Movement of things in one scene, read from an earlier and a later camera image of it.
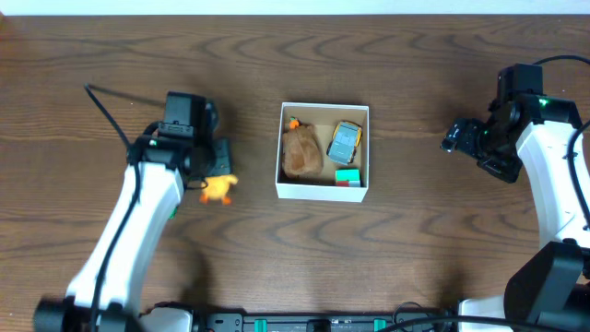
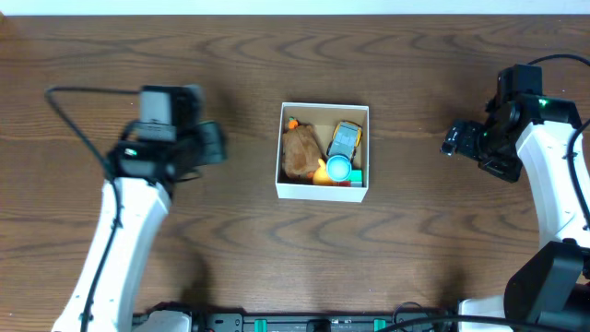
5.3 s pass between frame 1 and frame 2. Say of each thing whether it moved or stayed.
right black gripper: stayed
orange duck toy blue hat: moved
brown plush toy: stayed
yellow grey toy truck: stayed
